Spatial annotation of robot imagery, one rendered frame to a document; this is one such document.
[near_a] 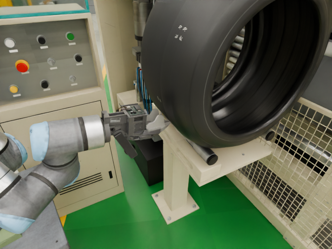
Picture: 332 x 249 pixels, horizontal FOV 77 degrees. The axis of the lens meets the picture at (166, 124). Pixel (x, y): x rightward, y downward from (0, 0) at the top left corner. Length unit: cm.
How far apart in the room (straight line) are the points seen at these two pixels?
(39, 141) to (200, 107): 39
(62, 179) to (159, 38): 45
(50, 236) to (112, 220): 73
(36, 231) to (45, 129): 57
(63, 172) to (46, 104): 62
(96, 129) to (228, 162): 54
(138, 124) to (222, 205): 126
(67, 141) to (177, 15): 39
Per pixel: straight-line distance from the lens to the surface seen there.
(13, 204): 60
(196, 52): 49
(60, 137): 55
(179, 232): 159
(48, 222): 105
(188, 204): 169
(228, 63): 126
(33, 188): 62
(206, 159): 73
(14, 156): 101
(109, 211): 171
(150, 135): 61
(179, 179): 140
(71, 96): 119
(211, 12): 50
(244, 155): 94
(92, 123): 56
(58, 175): 63
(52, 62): 114
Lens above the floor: 142
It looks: 36 degrees down
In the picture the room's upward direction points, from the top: straight up
